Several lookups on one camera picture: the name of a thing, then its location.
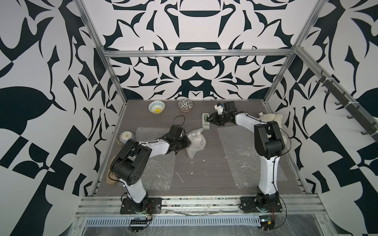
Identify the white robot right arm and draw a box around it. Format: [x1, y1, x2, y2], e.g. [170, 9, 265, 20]
[207, 101, 285, 208]

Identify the white teddy bear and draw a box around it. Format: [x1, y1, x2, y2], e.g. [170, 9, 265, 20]
[258, 113, 287, 145]

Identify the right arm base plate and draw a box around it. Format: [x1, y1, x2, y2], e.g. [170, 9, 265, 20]
[239, 194, 282, 213]

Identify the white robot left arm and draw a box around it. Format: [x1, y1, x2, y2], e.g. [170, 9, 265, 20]
[110, 124, 191, 204]

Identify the black wall hook rail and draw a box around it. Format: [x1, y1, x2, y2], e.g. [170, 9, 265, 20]
[316, 71, 378, 142]

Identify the bubble wrap sheet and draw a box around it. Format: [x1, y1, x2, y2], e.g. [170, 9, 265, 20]
[218, 125, 288, 189]
[135, 127, 176, 191]
[186, 128, 206, 159]

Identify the yellow centre patterned bowl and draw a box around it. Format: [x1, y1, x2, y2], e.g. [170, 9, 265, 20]
[148, 100, 165, 114]

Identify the black white patterned bowl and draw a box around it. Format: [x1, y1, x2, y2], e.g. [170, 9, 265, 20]
[178, 98, 194, 112]

